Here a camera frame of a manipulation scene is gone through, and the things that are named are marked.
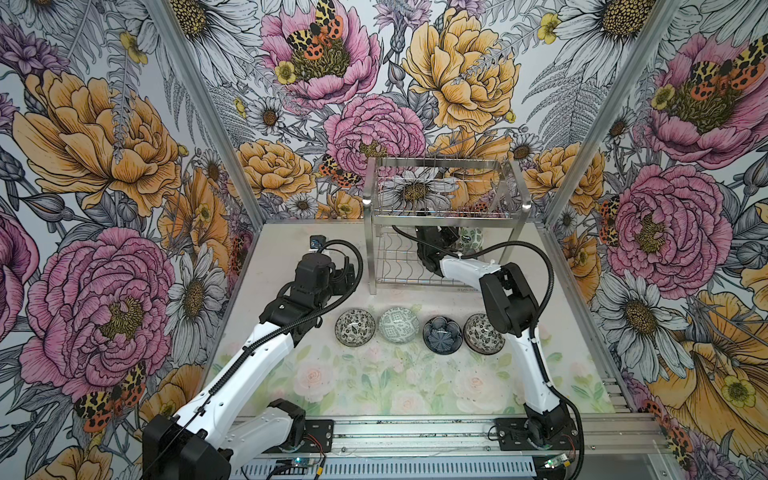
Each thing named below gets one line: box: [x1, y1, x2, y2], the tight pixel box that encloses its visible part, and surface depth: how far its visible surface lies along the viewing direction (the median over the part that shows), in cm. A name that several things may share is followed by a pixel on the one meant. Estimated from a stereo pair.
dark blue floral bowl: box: [422, 316, 463, 355], surface depth 91 cm
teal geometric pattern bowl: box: [378, 307, 420, 344], surface depth 93 cm
